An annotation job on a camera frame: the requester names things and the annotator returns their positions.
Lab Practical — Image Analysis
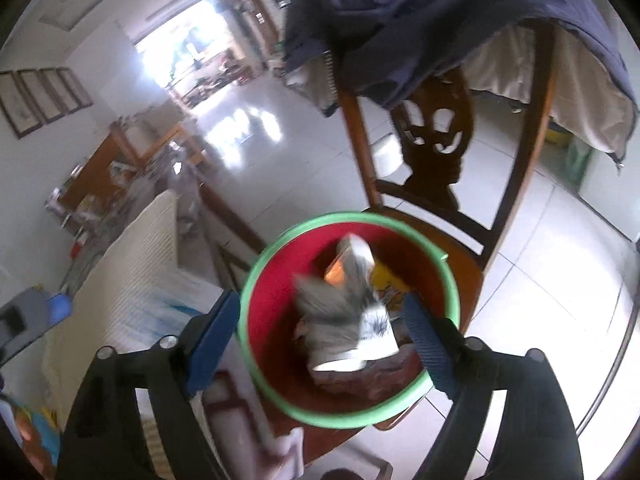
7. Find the carved wooden chair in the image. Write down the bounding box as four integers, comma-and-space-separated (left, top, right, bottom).
287, 20, 558, 461

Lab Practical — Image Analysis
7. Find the red bucket green rim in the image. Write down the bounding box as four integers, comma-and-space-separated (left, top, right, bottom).
239, 212, 460, 430

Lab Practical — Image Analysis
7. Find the green carton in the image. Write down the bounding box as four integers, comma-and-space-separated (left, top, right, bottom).
565, 135, 596, 192

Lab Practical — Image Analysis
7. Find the blue white wrapper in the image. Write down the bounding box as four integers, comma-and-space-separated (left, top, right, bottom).
292, 234, 401, 372

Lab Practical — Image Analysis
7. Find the framed wall picture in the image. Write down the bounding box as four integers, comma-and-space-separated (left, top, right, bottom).
17, 69, 63, 123
56, 66, 93, 108
0, 71, 43, 140
40, 67, 81, 113

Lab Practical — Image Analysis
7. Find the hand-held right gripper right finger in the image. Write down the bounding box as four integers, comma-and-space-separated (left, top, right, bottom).
402, 292, 583, 480

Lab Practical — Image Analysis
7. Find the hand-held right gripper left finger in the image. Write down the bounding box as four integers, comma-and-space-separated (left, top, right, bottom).
56, 290, 242, 480

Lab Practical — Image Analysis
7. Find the dark blue jacket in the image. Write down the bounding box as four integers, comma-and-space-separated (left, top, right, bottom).
282, 0, 640, 176

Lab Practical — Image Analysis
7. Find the pink white snack bag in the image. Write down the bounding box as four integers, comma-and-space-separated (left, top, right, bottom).
295, 320, 426, 401

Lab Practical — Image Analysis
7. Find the beige checkered tablecloth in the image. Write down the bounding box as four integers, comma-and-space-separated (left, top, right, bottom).
42, 189, 226, 461

